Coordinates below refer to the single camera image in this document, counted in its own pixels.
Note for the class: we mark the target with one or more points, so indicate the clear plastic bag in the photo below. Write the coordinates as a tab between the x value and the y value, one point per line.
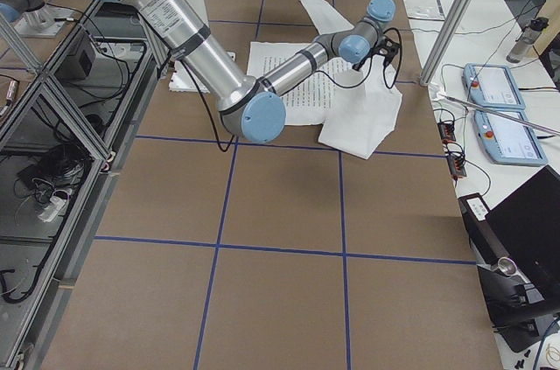
425	9

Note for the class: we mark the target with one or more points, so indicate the lower blue teach pendant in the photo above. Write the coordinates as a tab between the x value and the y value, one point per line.
507	141

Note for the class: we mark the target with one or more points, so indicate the upper blue teach pendant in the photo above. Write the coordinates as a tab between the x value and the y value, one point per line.
492	86

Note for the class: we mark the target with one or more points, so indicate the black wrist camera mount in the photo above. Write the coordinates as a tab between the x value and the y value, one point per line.
388	49

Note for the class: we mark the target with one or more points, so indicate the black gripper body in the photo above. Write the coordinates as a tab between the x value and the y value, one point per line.
360	65

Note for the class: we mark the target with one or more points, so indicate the lower orange circuit board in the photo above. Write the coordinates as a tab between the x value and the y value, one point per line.
456	166

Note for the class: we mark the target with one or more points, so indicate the white long-sleeve printed shirt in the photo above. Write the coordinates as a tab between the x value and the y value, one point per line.
314	83

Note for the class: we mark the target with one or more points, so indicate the blue teach pendant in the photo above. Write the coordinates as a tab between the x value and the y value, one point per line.
507	141
492	86

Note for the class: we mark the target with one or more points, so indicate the grey water bottle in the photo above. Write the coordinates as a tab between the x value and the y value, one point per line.
530	32

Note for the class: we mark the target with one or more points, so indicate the black laptop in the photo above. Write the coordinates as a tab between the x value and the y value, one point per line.
527	225

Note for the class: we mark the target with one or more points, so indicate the aluminium side frame rack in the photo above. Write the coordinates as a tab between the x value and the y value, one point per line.
68	118

